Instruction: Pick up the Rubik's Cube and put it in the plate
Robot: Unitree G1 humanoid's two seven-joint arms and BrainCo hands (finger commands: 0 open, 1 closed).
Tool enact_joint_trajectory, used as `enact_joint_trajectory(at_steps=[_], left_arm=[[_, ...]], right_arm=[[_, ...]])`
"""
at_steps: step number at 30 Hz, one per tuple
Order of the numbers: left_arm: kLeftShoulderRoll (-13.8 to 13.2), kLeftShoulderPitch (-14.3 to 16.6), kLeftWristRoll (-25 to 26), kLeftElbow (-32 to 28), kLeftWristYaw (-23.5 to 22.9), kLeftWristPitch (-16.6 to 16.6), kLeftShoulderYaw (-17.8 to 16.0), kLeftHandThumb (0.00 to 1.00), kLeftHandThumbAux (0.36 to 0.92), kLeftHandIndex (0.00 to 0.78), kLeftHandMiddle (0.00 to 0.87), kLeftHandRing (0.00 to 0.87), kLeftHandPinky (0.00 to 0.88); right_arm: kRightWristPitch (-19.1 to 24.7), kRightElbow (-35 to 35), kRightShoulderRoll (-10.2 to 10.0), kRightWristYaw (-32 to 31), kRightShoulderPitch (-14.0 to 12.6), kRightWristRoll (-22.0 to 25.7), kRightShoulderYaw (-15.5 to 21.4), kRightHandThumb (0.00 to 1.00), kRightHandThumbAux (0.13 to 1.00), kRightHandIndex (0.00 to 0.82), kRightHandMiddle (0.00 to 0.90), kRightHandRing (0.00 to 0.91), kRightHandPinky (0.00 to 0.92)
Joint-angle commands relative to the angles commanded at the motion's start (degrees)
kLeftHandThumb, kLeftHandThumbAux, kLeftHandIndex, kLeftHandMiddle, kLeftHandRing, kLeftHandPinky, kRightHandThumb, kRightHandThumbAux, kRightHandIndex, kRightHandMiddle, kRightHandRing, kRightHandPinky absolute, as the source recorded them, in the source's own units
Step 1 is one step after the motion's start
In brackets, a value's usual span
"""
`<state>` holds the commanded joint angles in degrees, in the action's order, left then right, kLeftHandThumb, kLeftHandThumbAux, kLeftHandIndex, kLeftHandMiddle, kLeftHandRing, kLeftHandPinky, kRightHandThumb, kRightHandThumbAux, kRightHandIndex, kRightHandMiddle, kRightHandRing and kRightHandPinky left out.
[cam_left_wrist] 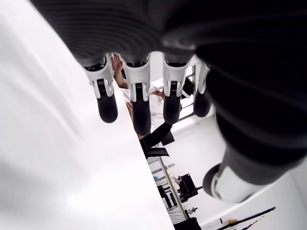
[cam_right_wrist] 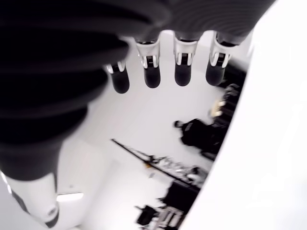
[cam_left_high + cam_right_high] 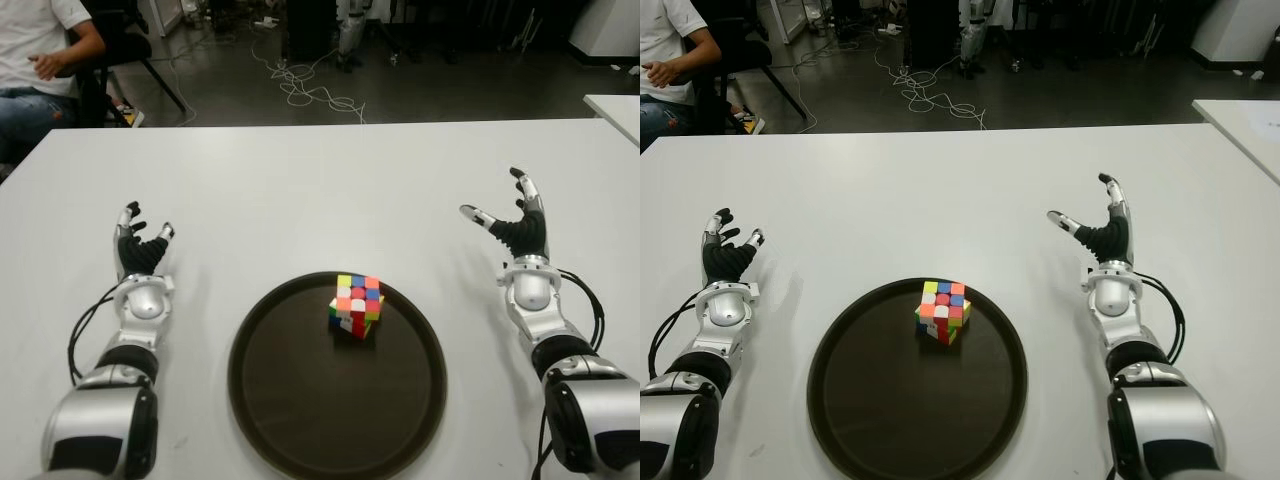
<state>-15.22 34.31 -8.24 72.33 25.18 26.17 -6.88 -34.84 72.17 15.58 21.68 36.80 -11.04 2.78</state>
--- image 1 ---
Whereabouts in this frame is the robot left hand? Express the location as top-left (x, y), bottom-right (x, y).
top-left (29, 0), bottom-right (307, 205)

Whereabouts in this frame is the seated person white shirt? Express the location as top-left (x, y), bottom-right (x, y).
top-left (111, 53), bottom-right (169, 147)

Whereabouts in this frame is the black office chair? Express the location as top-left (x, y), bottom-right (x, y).
top-left (139, 122), bottom-right (175, 159)

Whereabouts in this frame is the black equipment box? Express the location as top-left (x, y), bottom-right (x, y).
top-left (177, 174), bottom-right (200, 200)

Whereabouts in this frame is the black tripod pole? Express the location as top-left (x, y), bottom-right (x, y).
top-left (198, 206), bottom-right (277, 230)

